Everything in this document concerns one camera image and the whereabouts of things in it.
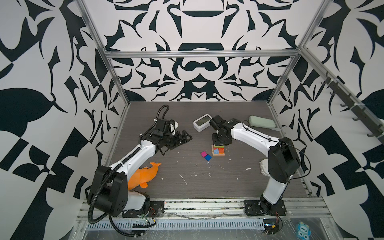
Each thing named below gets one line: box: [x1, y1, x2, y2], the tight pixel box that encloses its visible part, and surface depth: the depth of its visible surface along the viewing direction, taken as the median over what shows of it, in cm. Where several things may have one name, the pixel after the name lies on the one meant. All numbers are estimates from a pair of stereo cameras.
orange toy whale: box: [128, 162, 162, 190], surface depth 82 cm
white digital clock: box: [193, 113, 213, 132], surface depth 104 cm
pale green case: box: [249, 115, 281, 131], surface depth 110 cm
